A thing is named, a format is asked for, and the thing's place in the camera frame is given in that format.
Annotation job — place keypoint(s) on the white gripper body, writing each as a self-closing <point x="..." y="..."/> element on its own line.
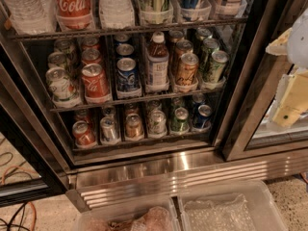
<point x="298" y="43"/>

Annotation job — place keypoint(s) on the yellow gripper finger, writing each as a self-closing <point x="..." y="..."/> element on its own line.
<point x="279" y="46"/>
<point x="291" y="100"/>

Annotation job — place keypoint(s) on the red coke can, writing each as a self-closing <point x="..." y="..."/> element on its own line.
<point x="95" y="80"/>
<point x="91" y="56"/>
<point x="90" y="42"/>

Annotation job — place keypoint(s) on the right fridge glass door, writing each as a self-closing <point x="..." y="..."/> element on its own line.
<point x="264" y="72"/>

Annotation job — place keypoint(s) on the front green can right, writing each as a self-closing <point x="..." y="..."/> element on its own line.
<point x="215" y="66"/>

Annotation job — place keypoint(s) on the rear green can right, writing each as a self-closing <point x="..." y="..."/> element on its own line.
<point x="201" y="34"/>

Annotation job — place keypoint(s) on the bottom shelf blue can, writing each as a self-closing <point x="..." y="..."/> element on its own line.
<point x="201" y="116"/>

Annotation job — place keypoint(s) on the gold can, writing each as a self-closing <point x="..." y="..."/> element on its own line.
<point x="186" y="70"/>
<point x="181" y="47"/>
<point x="173" y="37"/>

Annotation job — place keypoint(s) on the front gold can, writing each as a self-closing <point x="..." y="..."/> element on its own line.
<point x="186" y="70"/>

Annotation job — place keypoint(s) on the rear gold can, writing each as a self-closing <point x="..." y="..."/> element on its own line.
<point x="173" y="37"/>

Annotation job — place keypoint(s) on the bottom shelf green can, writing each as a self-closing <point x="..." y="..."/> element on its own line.
<point x="179" y="122"/>

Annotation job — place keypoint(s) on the bottom shelf white can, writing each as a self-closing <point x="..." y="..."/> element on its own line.
<point x="157" y="122"/>

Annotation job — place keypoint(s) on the steel fridge bottom grille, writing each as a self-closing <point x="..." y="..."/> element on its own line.
<point x="100" y="186"/>

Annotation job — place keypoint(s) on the blue pepsi can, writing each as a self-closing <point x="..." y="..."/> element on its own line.
<point x="121" y="38"/>
<point x="127" y="75"/>
<point x="125" y="50"/>

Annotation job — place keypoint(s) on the front blue pepsi can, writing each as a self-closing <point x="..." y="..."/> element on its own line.
<point x="127" y="75"/>

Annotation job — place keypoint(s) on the bottom shelf orange can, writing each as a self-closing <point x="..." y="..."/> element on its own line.
<point x="133" y="126"/>

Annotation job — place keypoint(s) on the rear blue pepsi can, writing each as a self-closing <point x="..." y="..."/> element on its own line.
<point x="121" y="38"/>

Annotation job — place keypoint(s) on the bottom shelf silver can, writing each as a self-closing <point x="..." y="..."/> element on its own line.
<point x="108" y="128"/>

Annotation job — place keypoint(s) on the bottom shelf red can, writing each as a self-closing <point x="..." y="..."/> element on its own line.
<point x="82" y="133"/>

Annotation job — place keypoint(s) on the rear white green can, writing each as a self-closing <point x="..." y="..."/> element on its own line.
<point x="67" y="46"/>

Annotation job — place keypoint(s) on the white green can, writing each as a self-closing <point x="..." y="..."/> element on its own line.
<point x="60" y="84"/>
<point x="57" y="59"/>
<point x="67" y="46"/>

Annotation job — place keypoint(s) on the front white green can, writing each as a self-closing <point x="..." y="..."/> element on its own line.
<point x="60" y="84"/>

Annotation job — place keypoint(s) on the right clear plastic bin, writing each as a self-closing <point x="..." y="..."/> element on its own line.
<point x="231" y="206"/>

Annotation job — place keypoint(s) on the clear plastic bin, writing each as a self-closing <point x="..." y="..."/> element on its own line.
<point x="231" y="206"/>
<point x="151" y="213"/>

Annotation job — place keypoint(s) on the brown tea bottle white label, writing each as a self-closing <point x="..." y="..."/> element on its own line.
<point x="157" y="60"/>

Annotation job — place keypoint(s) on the middle clear water bottle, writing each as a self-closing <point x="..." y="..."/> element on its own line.
<point x="116" y="14"/>

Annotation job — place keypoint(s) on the clear water bottle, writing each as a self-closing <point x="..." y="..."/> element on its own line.
<point x="116" y="14"/>
<point x="32" y="17"/>

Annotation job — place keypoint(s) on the left clear plastic bin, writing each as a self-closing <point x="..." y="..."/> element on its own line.
<point x="151" y="213"/>

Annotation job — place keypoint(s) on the large coca cola bottle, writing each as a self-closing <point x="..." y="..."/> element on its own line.
<point x="74" y="14"/>

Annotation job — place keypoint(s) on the left clear water bottle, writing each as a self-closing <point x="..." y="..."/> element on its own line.
<point x="32" y="17"/>

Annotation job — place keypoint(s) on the middle wire shelf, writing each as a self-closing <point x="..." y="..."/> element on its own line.
<point x="148" y="97"/>

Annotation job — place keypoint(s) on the wire shelf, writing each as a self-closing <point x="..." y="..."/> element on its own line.
<point x="12" y="34"/>
<point x="148" y="97"/>

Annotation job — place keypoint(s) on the top wire shelf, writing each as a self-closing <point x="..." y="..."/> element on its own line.
<point x="12" y="34"/>

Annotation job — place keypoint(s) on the left fridge door frame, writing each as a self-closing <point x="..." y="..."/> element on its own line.
<point x="44" y="177"/>

